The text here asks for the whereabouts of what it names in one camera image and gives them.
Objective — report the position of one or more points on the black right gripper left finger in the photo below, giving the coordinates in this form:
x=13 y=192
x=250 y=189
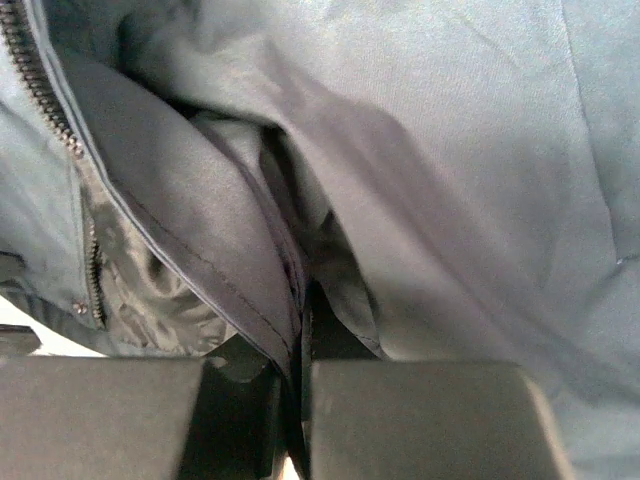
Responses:
x=216 y=417

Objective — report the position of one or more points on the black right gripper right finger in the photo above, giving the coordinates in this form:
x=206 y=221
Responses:
x=375 y=419

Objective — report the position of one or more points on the grey gradient zip jacket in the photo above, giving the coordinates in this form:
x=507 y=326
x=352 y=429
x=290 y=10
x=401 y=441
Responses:
x=461 y=178

